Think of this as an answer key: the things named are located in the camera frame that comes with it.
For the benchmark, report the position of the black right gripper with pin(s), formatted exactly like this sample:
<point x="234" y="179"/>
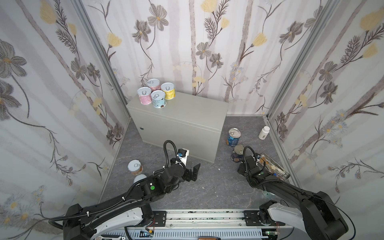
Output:
<point x="263" y="167"/>

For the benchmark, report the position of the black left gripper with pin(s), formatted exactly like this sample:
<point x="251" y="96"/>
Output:
<point x="188" y="172"/>

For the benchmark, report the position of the teal can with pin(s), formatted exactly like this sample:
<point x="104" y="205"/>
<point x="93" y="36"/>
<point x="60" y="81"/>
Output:
<point x="158" y="99"/>

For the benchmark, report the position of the yellow can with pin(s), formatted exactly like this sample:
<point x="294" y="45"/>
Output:
<point x="169" y="90"/>

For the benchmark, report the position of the pink can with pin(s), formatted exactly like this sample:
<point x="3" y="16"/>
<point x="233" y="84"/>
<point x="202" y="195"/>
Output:
<point x="145" y="95"/>
<point x="154" y="84"/>

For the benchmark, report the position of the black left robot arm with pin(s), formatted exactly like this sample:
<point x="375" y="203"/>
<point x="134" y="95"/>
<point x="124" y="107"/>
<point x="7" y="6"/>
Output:
<point x="120" y="201"/>

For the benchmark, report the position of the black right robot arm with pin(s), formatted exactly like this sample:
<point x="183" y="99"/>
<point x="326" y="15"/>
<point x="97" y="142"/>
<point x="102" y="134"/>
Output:
<point x="294" y="195"/>

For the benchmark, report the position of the grey metal cabinet counter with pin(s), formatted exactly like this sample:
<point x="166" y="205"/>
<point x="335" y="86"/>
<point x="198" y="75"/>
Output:
<point x="191" y="122"/>

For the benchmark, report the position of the dark blue can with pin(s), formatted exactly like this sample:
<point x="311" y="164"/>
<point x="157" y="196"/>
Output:
<point x="237" y="153"/>

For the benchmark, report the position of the blue can silver lid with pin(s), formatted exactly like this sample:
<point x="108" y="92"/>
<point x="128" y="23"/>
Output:
<point x="234" y="135"/>

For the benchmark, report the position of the white plastic bottle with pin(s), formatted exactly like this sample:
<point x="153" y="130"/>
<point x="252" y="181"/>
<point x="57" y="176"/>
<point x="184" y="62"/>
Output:
<point x="264" y="132"/>

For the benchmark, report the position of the green can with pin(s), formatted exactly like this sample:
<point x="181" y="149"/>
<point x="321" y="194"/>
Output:
<point x="139" y="177"/>

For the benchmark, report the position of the orange can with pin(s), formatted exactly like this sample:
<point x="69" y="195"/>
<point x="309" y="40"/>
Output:
<point x="135" y="167"/>

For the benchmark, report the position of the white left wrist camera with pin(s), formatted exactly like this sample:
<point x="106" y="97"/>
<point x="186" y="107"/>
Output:
<point x="183" y="155"/>

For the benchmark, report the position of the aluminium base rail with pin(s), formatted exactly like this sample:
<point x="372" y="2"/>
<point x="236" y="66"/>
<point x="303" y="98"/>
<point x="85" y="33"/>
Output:
<point x="205" y="219"/>

